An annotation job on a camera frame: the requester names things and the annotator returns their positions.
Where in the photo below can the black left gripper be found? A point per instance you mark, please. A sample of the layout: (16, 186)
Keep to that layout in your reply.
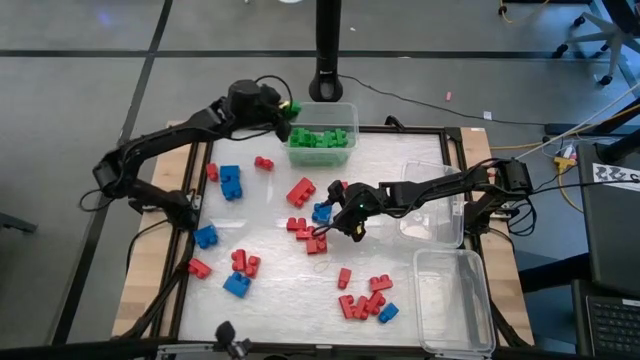
(247, 100)

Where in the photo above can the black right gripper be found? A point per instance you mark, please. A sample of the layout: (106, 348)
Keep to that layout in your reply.
(360, 202)

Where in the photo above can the long green toy block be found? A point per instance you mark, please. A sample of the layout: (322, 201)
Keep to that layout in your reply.
(301, 137)

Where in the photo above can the large red toy block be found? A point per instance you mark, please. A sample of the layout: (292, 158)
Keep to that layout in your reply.
(300, 192)

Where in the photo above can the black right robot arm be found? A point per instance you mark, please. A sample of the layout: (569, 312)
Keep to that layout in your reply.
(435, 187)

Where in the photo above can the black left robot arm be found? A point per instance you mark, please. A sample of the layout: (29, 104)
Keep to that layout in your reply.
(165, 136)

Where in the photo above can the white table mat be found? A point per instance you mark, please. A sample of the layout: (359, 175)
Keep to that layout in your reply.
(300, 310)

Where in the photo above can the small blue toy block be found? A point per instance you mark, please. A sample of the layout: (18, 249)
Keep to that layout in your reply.
(388, 312)

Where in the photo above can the long clear plastic bin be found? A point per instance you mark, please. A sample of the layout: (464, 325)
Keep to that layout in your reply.
(450, 300)

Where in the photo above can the small black round-headed gadget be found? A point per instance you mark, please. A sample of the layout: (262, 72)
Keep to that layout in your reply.
(227, 335)

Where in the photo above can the small white floor scrap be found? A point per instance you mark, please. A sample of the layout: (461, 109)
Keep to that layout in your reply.
(487, 116)

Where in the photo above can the dark blue crossbar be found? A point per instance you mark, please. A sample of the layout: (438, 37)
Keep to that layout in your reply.
(550, 275)

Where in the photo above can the black floor bar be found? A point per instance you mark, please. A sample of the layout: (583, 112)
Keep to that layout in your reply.
(575, 129)

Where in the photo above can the dark grey floor object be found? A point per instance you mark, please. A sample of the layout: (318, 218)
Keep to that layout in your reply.
(15, 222)

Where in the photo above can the black front crossbeam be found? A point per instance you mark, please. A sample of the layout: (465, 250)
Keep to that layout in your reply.
(75, 351)

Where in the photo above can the black laptop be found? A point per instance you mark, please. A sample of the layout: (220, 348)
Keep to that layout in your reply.
(615, 325)

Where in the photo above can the office chair base with casters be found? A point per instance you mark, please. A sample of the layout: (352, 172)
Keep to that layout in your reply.
(612, 32)

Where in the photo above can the black camera stand pole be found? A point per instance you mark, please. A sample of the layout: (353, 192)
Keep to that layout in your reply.
(327, 50)

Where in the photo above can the black table frame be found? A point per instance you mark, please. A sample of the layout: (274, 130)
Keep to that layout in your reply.
(400, 129)

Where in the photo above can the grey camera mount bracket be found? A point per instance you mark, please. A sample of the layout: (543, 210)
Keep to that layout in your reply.
(324, 346)

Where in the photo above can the silver metal bracket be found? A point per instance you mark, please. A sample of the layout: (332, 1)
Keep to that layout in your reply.
(185, 348)

